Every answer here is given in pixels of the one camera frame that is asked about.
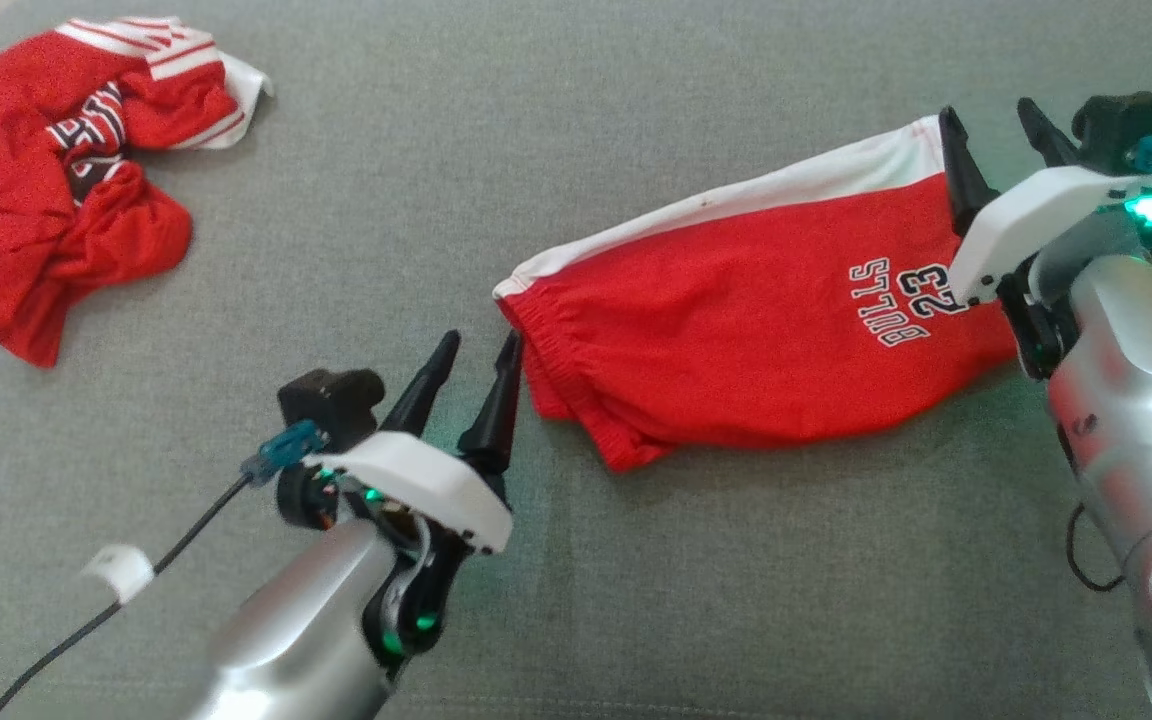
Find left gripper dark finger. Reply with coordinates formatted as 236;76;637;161
379;330;462;438
456;329;525;483

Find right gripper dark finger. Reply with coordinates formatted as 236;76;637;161
938;105;1003;239
1017;96;1083;170

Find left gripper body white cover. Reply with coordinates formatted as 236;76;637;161
276;432;515;661

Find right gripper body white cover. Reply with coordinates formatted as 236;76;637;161
948;165;1152;381

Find red Bulls 23 shorts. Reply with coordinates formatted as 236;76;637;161
493;113;1022;473

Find red white striped jersey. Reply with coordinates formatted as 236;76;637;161
0;15;274;369

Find large grey sofa seat cushion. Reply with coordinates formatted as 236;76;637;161
0;0;1152;720

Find left white cable clip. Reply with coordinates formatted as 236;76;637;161
81;543;155;604

